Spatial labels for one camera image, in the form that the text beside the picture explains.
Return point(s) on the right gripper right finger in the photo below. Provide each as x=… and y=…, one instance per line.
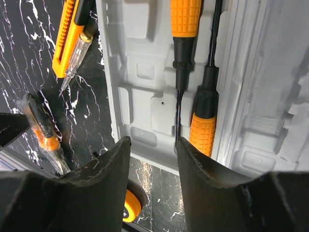
x=218, y=199

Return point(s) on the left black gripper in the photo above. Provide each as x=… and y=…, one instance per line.
x=12, y=126

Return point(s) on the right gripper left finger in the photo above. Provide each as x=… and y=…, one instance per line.
x=88, y=199

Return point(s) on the grey plastic tool case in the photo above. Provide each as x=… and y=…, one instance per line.
x=263, y=84

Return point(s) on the orange black screwdriver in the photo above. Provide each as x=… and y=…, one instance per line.
x=184, y=17
x=203, y=124

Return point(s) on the clear test pen screwdriver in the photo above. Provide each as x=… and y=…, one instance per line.
x=81, y=48

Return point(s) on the orange utility knife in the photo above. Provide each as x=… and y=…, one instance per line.
x=74, y=16

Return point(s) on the orange pliers in bag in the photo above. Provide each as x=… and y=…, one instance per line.
x=44, y=132

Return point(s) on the yellow tape measure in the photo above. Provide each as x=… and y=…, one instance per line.
x=135, y=200

